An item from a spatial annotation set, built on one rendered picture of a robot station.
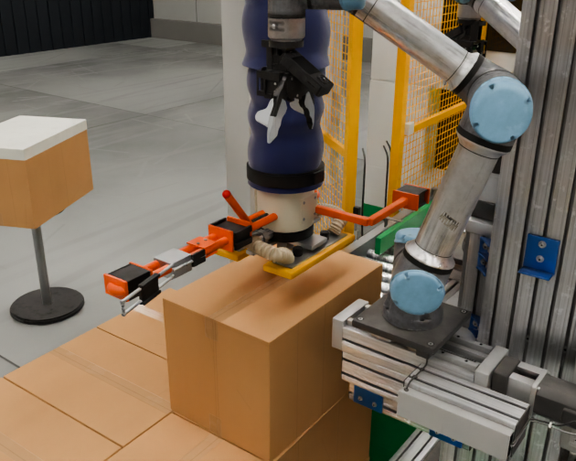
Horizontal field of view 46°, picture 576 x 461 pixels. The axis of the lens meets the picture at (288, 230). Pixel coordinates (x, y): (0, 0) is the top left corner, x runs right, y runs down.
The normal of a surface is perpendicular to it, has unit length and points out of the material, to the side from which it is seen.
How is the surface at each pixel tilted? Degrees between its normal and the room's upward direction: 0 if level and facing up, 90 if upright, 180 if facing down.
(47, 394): 0
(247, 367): 90
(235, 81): 90
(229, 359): 90
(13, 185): 90
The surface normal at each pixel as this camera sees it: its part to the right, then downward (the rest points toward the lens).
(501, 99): -0.15, 0.26
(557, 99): -0.60, 0.31
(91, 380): 0.00, -0.92
